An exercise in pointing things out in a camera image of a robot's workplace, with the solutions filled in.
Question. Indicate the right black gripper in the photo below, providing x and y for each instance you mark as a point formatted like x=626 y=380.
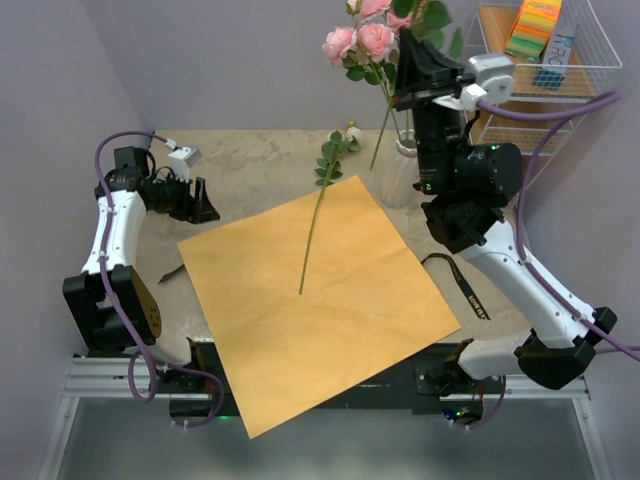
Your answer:
x=422 y=66

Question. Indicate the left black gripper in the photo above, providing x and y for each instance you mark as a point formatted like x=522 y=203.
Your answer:
x=188 y=209

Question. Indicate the peach rose stem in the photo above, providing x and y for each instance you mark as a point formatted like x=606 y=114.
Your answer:
x=429 y=21

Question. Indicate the pale pink rose stem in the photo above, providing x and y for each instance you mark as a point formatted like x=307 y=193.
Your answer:
x=363 y=11

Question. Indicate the orange wrapping paper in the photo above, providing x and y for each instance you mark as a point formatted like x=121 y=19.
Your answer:
x=284 y=355

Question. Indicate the black printed ribbon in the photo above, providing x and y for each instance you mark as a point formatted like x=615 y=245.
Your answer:
x=465 y=285

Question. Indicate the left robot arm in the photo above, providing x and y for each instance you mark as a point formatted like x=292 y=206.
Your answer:
x=108 y=283

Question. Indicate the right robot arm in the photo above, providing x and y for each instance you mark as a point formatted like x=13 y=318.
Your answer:
x=468 y=187

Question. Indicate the white ribbed vase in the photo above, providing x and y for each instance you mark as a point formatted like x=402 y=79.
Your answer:
x=400 y=172

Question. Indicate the white rose leafy stem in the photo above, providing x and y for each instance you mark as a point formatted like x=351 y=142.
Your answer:
x=338 y=144

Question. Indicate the colourful sponge pack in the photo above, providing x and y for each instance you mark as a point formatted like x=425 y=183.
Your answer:
x=532 y=29

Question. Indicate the blue puzzle cube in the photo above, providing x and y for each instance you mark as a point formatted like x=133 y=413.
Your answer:
x=547 y=79

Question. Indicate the grey tall box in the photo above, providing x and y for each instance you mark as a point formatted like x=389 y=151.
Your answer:
x=559 y=48

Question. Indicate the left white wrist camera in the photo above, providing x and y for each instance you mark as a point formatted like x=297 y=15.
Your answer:
x=182 y=159

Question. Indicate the white wire shelf rack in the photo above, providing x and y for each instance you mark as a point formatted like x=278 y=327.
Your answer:
x=575 y=75

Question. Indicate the aluminium frame rail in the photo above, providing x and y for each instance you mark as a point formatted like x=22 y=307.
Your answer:
x=100 y=432

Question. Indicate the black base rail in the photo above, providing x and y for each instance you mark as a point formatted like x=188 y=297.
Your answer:
x=409 y=385

